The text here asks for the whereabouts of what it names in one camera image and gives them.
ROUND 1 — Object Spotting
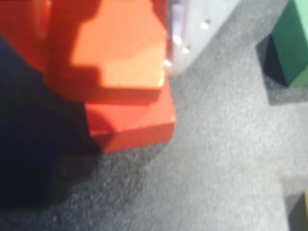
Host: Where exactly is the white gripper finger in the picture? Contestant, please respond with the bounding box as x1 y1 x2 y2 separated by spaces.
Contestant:
167 0 242 77

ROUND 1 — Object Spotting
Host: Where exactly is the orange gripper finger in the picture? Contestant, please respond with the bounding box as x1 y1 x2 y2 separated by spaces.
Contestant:
0 0 52 73

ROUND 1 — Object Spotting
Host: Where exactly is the orange wooden cube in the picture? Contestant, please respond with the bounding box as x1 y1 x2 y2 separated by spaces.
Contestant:
45 0 168 107

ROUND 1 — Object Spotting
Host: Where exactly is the green wooden cube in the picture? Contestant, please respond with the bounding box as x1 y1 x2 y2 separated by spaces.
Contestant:
257 0 308 88

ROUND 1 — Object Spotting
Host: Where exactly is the red wooden cube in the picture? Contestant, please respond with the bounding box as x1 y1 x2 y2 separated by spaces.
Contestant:
85 80 177 153

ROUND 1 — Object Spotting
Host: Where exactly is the yellow wooden cube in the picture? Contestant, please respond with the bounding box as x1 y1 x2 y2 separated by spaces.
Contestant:
285 189 308 231

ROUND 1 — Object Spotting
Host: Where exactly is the black felt mat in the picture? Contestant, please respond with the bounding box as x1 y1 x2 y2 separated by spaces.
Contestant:
0 0 308 231

